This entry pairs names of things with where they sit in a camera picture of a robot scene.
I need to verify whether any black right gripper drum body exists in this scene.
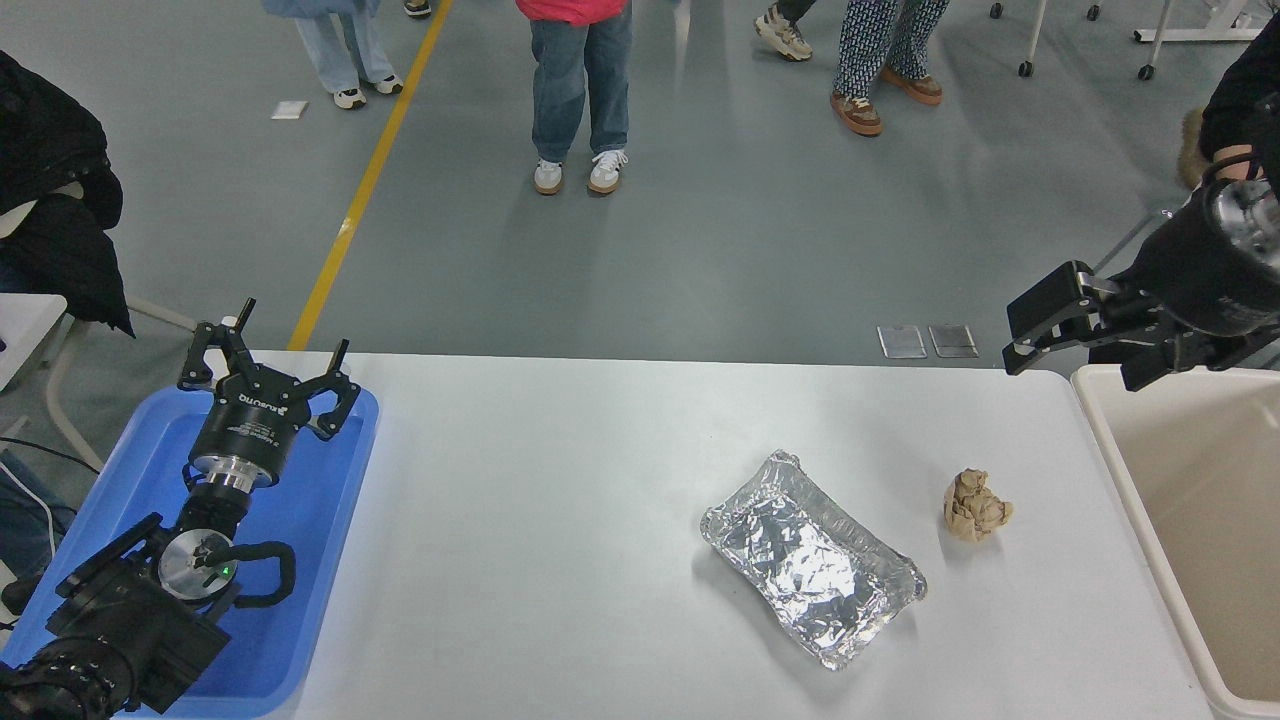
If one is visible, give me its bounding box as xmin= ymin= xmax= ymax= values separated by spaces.
xmin=1115 ymin=195 xmax=1280 ymax=339

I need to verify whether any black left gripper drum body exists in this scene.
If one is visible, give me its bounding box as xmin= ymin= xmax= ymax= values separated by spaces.
xmin=189 ymin=370 xmax=314 ymax=471

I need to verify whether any rectangular silver foil plate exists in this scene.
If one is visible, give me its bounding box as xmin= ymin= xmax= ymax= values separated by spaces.
xmin=700 ymin=449 xmax=928 ymax=671

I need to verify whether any blue plastic tray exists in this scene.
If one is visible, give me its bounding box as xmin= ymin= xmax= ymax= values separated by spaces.
xmin=0 ymin=385 xmax=381 ymax=719

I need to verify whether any large pale plastic bin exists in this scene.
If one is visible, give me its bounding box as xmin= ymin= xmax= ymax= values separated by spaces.
xmin=1070 ymin=363 xmax=1280 ymax=720

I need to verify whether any white chair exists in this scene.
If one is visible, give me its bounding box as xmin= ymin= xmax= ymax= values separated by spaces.
xmin=45 ymin=298 xmax=201 ymax=471

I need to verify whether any small white side table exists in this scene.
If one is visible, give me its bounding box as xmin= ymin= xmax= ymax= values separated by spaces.
xmin=0 ymin=293 xmax=69 ymax=391

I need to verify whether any crumpled tan paper ball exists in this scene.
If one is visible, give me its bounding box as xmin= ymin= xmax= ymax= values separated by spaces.
xmin=943 ymin=468 xmax=1015 ymax=543

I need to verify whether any white wheeled stand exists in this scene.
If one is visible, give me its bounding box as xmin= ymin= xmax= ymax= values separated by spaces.
xmin=989 ymin=0 xmax=1103 ymax=79
xmin=1133 ymin=0 xmax=1266 ymax=82

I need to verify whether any thin black cable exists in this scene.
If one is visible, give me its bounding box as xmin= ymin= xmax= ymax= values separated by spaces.
xmin=0 ymin=437 xmax=103 ymax=473

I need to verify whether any thin white cable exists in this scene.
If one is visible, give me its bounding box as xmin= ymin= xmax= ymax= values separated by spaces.
xmin=0 ymin=460 xmax=58 ymax=579

